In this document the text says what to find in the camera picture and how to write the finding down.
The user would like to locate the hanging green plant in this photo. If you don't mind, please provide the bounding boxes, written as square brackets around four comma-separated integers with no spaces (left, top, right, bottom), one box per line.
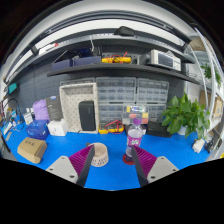
[200,63,223,88]

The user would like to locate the black dome-shaped device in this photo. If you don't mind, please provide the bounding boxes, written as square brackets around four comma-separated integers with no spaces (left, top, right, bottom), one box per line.
[113,25,136,37]

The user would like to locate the white product box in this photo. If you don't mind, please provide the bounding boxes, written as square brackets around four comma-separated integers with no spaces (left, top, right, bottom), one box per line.
[46,118,69,137]

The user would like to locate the green potted plant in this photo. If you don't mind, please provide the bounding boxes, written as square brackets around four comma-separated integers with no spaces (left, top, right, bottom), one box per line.
[161,93,212,139]

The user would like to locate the white power adapter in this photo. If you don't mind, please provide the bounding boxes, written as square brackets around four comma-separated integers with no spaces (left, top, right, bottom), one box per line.
[192,138,206,154]

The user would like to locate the white benchtop oscilloscope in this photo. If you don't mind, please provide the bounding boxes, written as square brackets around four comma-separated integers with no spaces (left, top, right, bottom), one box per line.
[139,49,183,72]

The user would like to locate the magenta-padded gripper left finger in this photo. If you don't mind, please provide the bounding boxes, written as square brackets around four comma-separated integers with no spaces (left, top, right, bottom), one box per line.
[45,144,97,188]

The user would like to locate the brown cardboard box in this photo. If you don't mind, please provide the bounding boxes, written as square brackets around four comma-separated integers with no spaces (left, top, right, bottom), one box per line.
[16,136,48,164]

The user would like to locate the purple plastic bag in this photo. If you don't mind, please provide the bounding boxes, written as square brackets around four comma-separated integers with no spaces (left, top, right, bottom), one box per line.
[32,98,51,122]

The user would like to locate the black rectangular case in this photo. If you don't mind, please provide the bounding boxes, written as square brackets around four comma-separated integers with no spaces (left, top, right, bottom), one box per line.
[78,100,97,132]

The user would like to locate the teal bin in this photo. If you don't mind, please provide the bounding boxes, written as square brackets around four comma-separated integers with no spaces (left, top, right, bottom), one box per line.
[7,82,18,95]

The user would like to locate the dark grey upright box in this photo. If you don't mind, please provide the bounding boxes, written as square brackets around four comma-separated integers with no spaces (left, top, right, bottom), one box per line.
[45,95,64,122]

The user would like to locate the beige patterned mug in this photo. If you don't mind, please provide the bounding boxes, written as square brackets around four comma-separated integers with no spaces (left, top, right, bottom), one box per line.
[86,142,110,168]

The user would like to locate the blue product box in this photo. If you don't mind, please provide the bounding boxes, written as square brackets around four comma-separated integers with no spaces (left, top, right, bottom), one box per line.
[25,119,50,140]

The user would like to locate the clear organizer with coloured parts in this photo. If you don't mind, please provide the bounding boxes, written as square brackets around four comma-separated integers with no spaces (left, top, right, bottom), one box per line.
[121,104,150,125]

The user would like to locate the small white labelled box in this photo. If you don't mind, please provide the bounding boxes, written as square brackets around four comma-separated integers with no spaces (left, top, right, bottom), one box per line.
[23,112,34,125]

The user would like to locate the beige perforated tray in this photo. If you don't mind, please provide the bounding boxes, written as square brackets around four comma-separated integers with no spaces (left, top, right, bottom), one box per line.
[58,82,100,134]

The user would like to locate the yellow tool with red cables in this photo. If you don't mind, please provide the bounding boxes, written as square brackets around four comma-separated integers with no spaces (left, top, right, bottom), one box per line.
[101,51,133,65]

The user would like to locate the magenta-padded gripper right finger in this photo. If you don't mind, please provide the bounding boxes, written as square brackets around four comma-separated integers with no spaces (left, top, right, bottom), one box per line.
[130,144,180,188]

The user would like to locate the flat black case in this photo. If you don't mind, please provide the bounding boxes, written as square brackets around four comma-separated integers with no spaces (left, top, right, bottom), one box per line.
[146,120,173,138]

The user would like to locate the dark blue storage bin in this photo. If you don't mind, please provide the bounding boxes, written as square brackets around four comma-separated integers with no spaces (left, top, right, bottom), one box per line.
[51,58,74,72]
[73,55,102,67]

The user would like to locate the clear purple-capped drink bottle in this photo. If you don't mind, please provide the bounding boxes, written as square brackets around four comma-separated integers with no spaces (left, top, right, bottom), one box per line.
[123,116,144,165]

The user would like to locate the white metal rack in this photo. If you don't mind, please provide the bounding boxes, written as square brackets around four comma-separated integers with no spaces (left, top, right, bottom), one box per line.
[188,28,224,158]

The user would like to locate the black workbench shelving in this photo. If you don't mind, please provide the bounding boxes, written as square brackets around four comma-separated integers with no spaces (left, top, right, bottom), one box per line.
[3,9,201,86]

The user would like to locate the grey small-parts drawer cabinet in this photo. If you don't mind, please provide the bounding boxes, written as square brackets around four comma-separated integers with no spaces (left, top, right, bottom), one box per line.
[147,103,167,123]
[95,77,137,103]
[136,78,170,105]
[98,102,125,126]

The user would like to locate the yellow multimeter with red leads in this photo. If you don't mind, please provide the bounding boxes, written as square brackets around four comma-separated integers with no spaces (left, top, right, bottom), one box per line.
[98,119,125,135]

